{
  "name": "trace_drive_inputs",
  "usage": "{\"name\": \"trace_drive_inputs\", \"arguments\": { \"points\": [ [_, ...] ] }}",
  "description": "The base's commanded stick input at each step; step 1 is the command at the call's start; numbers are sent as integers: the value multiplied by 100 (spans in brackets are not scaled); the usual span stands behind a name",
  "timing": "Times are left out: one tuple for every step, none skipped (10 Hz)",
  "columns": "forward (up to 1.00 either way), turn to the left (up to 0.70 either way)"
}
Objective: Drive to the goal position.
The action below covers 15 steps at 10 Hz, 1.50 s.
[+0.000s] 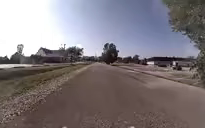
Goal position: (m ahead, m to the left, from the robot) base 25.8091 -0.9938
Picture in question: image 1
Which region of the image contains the low dark-roofed building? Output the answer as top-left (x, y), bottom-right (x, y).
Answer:
top-left (146, 56), bottom-right (197, 68)

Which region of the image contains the pale side road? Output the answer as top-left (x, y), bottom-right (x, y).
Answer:
top-left (0, 63), bottom-right (38, 70)

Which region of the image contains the dark vehicle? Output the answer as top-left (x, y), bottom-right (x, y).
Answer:
top-left (172, 63), bottom-right (183, 71)

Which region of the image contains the pale paved lot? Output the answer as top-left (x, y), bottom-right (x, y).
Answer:
top-left (114, 63), bottom-right (205, 90)

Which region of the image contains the large leafy tree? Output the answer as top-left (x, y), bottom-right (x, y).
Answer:
top-left (163, 0), bottom-right (205, 86)

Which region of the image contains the slim tree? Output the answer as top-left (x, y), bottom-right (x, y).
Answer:
top-left (10, 43), bottom-right (25, 64)

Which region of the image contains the tree beside house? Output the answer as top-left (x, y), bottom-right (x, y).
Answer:
top-left (66, 45), bottom-right (85, 63)

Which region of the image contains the tall dark tree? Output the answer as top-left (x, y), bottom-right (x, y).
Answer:
top-left (101, 42), bottom-right (120, 65)

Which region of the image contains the grass verge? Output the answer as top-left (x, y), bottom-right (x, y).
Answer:
top-left (0, 63), bottom-right (88, 101)

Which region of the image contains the white house with dark roof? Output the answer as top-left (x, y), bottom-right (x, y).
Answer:
top-left (35, 46), bottom-right (70, 64)

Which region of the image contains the dark hedge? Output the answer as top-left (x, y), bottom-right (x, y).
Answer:
top-left (0, 54), bottom-right (36, 65)

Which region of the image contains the grey asphalt road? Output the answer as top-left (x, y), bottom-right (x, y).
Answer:
top-left (0, 62), bottom-right (205, 128)

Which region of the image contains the pale gravel strip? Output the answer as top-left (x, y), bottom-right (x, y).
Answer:
top-left (0, 63), bottom-right (93, 125)

